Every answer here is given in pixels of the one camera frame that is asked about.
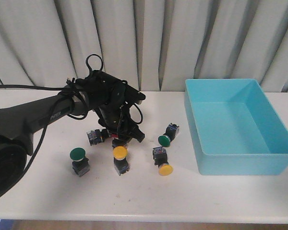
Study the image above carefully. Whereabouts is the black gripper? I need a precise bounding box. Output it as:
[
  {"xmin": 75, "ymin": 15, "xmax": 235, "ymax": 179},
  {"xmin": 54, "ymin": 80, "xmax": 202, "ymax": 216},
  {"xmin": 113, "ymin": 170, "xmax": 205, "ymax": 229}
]
[{"xmin": 75, "ymin": 70, "xmax": 145, "ymax": 144}]

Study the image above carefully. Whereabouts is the red push button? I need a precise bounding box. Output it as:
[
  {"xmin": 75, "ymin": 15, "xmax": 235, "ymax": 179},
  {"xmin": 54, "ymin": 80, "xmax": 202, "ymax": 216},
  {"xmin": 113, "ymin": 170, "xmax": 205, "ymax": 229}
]
[
  {"xmin": 86, "ymin": 129, "xmax": 109, "ymax": 146},
  {"xmin": 111, "ymin": 134, "xmax": 131, "ymax": 149}
]

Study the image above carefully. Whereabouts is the yellow push button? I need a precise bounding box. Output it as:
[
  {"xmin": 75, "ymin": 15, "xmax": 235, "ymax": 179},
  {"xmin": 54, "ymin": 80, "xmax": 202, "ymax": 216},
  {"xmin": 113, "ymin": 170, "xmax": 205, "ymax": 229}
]
[
  {"xmin": 113, "ymin": 146, "xmax": 130, "ymax": 175},
  {"xmin": 152, "ymin": 146, "xmax": 173, "ymax": 176}
]

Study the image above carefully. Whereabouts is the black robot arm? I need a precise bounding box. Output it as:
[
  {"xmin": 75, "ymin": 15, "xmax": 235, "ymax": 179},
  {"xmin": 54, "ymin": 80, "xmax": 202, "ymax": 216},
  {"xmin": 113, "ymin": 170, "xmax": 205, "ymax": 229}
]
[{"xmin": 0, "ymin": 70, "xmax": 145, "ymax": 196}]

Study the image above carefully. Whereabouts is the blue plastic box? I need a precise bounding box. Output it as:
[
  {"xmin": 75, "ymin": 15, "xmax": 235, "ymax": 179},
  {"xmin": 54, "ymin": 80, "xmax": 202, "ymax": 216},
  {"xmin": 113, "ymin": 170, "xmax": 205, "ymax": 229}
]
[{"xmin": 184, "ymin": 79, "xmax": 288, "ymax": 175}]

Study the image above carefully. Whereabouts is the yellow lying push button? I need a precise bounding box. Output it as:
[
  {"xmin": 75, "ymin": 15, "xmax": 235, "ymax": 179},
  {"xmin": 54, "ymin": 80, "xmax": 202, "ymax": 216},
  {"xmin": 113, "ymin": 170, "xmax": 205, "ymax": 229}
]
[{"xmin": 152, "ymin": 146, "xmax": 173, "ymax": 176}]

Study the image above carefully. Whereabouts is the red lying push button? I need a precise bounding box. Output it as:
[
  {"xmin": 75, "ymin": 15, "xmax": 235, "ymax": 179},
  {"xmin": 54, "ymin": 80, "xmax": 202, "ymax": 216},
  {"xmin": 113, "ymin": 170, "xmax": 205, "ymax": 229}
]
[{"xmin": 86, "ymin": 129, "xmax": 109, "ymax": 146}]

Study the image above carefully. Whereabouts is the green lying push button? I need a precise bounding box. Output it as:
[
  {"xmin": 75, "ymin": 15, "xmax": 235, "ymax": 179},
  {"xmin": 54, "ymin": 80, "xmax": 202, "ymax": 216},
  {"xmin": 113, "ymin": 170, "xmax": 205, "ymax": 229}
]
[{"xmin": 158, "ymin": 123, "xmax": 180, "ymax": 147}]

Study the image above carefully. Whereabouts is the green upright push button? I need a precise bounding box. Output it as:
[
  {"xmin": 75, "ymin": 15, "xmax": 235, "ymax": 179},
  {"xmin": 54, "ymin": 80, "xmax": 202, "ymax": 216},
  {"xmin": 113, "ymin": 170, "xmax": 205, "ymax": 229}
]
[{"xmin": 70, "ymin": 148, "xmax": 90, "ymax": 177}]

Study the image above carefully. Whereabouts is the grey pleated curtain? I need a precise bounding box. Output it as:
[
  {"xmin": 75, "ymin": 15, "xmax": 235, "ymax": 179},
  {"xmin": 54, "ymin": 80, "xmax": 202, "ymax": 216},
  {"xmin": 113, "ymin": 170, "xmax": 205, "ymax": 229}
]
[{"xmin": 0, "ymin": 0, "xmax": 288, "ymax": 92}]

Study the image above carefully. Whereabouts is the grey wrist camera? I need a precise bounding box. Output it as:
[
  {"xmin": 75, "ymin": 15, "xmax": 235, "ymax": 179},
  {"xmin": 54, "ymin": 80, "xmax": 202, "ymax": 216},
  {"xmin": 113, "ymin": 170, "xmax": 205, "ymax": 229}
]
[{"xmin": 116, "ymin": 82, "xmax": 146, "ymax": 104}]

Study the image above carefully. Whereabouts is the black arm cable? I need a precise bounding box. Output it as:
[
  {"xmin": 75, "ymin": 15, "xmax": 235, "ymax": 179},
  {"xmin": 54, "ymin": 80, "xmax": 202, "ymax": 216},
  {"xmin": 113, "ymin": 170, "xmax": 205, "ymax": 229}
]
[{"xmin": 0, "ymin": 54, "xmax": 144, "ymax": 204}]

